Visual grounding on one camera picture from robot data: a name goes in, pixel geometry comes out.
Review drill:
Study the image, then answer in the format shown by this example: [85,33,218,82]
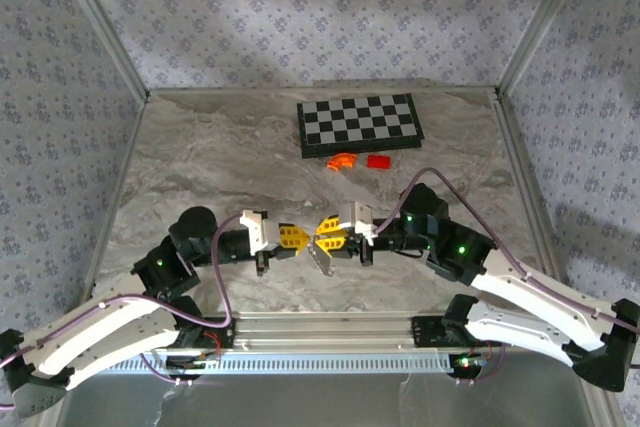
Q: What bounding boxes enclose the silver keys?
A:
[307,240,335,278]

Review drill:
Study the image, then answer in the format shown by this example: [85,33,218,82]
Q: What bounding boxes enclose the orange curved plastic piece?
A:
[326,152,359,171]

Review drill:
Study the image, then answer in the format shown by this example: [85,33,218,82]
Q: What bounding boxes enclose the black and grey chessboard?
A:
[296,92,426,160]

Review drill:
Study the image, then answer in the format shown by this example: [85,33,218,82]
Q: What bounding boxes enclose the small black circuit board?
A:
[166,354,221,373]
[452,354,487,379]

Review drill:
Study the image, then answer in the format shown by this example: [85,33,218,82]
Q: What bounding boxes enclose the grey metal sheet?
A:
[44,371,609,427]

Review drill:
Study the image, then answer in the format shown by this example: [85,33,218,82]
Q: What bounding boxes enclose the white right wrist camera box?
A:
[338,200,377,247]

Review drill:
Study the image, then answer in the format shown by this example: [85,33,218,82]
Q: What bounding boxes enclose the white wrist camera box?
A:
[338,200,377,247]
[238,208,279,254]

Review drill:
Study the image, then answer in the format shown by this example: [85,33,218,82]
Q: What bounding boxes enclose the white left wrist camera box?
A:
[238,208,279,254]

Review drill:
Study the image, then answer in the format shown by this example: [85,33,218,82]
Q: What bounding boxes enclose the aluminium frame rail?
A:
[492,88,564,273]
[73,94,150,316]

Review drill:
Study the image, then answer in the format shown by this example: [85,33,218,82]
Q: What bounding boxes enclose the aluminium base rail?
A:
[219,313,504,354]

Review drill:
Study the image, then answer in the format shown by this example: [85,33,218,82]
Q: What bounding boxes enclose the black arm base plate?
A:
[410,315,451,349]
[197,317,236,349]

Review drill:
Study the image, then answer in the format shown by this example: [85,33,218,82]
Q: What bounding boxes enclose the white slotted cable duct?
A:
[99,349,454,377]

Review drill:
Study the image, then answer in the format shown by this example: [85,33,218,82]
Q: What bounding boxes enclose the aluminium frame post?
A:
[582,381,629,427]
[496,0,604,94]

